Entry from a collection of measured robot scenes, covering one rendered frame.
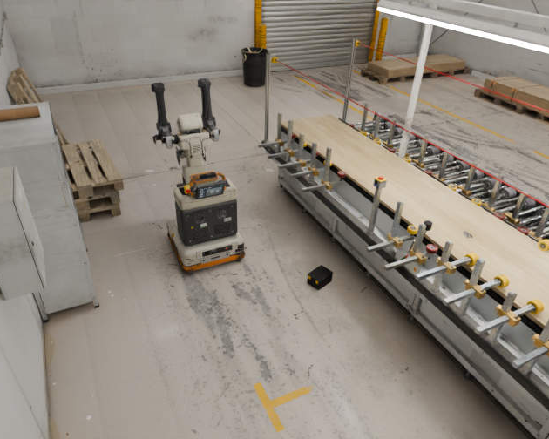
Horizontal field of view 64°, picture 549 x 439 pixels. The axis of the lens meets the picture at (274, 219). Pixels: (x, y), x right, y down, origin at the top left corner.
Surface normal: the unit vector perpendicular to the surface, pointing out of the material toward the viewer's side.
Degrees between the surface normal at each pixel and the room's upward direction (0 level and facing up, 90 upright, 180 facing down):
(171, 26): 90
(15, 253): 90
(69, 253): 90
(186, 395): 0
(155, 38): 90
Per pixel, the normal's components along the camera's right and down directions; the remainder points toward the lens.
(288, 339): 0.04, -0.83
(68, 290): 0.44, 0.51
